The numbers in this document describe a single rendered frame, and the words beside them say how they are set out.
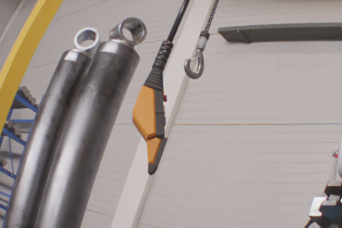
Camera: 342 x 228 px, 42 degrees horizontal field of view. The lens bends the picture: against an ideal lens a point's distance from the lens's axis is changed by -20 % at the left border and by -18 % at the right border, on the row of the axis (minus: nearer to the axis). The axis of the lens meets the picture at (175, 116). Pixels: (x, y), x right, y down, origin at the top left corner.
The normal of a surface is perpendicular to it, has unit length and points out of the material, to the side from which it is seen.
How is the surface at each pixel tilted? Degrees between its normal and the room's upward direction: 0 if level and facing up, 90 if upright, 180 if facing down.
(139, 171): 90
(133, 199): 90
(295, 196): 90
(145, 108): 90
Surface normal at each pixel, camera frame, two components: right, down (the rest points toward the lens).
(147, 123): 0.11, -0.33
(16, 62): 0.74, 0.00
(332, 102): -0.59, -0.47
